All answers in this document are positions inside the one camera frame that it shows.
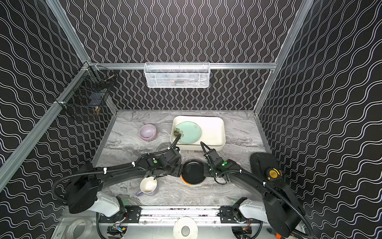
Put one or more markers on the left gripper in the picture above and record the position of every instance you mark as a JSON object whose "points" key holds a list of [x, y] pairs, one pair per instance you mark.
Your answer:
{"points": [[174, 150]]}

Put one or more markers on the black plate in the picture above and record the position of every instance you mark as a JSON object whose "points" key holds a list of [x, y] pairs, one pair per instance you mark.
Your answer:
{"points": [[193, 170]]}

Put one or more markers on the mint green flower plate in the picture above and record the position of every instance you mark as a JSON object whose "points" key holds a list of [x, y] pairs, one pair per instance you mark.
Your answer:
{"points": [[189, 132]]}

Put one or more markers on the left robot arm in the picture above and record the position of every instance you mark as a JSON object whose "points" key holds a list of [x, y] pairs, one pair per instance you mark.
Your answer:
{"points": [[82, 190]]}

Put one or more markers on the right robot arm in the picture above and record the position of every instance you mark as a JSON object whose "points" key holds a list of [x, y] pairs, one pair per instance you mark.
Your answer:
{"points": [[283, 211]]}

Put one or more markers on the white plastic bin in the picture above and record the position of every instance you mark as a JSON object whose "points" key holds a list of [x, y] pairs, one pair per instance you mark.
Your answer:
{"points": [[213, 132]]}

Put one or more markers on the orange plate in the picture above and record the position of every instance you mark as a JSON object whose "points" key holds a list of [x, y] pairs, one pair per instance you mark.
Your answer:
{"points": [[191, 183]]}

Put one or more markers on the purple mug white inside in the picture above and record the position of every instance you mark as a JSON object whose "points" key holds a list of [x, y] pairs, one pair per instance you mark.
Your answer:
{"points": [[148, 186]]}

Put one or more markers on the lavender patterned bowl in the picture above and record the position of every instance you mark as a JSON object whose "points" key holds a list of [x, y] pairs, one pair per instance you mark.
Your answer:
{"points": [[148, 132]]}

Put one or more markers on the black textured mat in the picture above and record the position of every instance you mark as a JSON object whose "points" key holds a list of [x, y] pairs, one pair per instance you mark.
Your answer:
{"points": [[260, 162]]}

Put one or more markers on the yellow tape measure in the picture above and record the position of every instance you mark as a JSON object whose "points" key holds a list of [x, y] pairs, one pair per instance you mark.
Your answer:
{"points": [[273, 174]]}

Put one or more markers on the white tape roll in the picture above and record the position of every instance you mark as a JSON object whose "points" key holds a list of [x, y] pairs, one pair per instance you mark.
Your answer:
{"points": [[185, 228]]}

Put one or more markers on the clear tape roll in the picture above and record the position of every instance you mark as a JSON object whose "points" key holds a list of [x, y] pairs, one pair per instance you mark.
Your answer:
{"points": [[79, 229]]}

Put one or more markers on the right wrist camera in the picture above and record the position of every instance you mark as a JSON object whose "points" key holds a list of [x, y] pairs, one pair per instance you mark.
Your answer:
{"points": [[213, 155]]}

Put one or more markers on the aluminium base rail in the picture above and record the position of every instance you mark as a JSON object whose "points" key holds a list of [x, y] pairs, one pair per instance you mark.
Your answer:
{"points": [[167, 216]]}

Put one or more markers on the clear wire wall basket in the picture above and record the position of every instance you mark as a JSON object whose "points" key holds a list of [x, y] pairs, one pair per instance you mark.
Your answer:
{"points": [[177, 74]]}

